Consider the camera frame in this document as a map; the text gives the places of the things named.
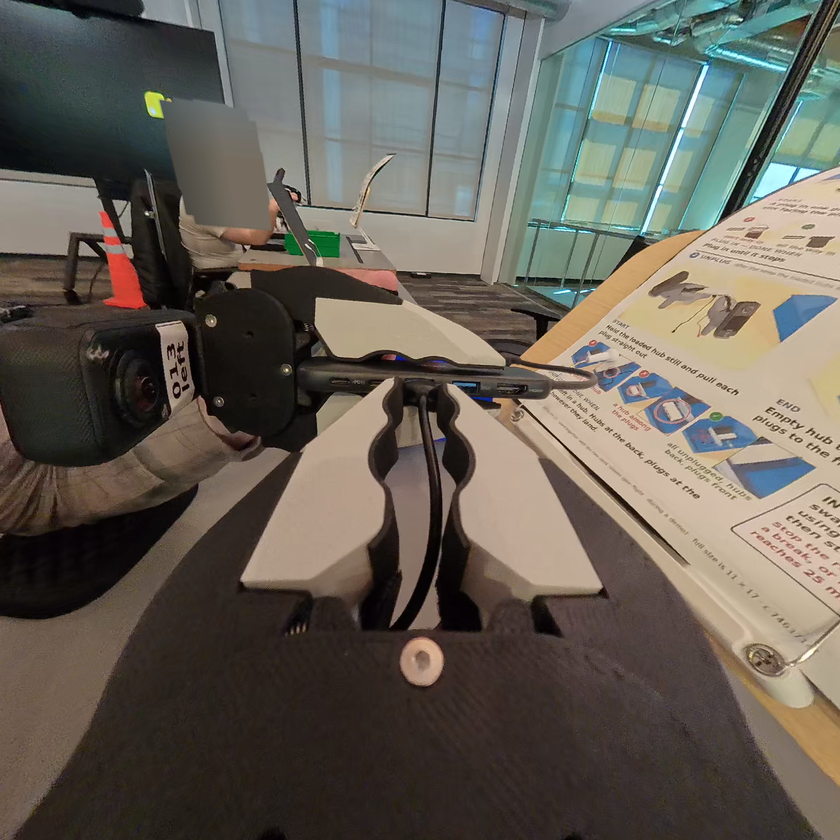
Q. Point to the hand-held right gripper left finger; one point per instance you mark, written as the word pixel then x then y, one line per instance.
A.
pixel 309 525

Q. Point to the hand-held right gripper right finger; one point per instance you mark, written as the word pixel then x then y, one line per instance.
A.
pixel 525 525

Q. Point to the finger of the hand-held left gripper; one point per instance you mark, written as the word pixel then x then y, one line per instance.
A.
pixel 394 328

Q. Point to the slim black usb hub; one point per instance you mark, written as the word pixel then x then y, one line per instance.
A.
pixel 433 381

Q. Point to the person's left forearm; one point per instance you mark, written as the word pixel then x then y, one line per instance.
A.
pixel 105 473

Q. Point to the orange plastic object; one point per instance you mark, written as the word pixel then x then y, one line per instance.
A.
pixel 121 269

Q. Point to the wooden side table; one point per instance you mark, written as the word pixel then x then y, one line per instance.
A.
pixel 302 263

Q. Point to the green plastic bin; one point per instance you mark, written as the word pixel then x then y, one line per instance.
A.
pixel 313 244

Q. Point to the white desk lamp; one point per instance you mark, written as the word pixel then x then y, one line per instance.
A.
pixel 370 190

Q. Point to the black wrist rest pad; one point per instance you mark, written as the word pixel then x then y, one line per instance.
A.
pixel 85 551

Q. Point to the instruction sheet on stand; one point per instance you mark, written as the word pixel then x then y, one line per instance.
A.
pixel 591 302

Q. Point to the printed instruction sheet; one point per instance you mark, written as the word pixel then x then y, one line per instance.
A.
pixel 709 381

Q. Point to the black pole stand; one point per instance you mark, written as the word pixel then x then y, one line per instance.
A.
pixel 788 105

